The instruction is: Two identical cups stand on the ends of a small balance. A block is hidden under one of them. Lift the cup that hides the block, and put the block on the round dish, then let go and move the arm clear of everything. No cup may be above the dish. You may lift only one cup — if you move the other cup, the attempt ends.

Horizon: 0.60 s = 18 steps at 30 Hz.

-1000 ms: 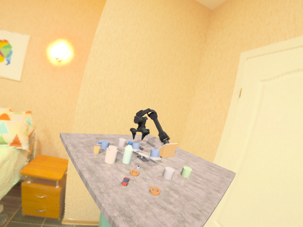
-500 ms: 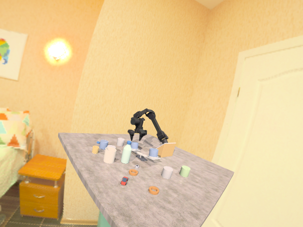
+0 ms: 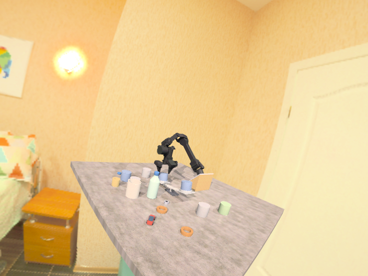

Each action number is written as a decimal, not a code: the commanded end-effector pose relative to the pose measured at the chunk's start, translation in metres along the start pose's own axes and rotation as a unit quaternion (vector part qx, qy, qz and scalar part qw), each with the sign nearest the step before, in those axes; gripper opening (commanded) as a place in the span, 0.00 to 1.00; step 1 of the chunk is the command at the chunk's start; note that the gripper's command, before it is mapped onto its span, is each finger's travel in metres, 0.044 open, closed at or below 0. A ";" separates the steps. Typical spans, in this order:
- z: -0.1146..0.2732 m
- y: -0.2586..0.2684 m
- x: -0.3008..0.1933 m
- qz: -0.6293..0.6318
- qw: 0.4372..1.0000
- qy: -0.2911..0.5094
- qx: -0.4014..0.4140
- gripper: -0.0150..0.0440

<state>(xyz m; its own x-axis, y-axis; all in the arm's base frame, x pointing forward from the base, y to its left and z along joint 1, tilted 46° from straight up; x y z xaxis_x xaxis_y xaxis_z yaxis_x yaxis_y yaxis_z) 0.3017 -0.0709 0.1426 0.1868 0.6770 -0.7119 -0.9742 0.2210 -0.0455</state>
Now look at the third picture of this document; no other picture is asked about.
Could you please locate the pale green cylinder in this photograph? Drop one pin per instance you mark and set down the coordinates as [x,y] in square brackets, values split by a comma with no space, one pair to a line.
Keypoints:
[224,208]

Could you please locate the small red toy car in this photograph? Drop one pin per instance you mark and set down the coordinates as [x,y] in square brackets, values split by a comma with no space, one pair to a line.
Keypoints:
[150,220]

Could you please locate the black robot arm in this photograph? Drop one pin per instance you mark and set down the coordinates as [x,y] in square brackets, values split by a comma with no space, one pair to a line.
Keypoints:
[165,149]

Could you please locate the orange ring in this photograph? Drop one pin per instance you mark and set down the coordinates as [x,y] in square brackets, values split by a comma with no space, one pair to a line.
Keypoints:
[160,211]
[185,233]

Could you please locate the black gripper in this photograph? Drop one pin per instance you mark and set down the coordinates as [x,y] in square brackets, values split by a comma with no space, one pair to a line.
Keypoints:
[159,164]

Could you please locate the yellow hollow cylinder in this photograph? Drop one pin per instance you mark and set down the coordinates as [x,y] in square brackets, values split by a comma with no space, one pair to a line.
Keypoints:
[115,181]

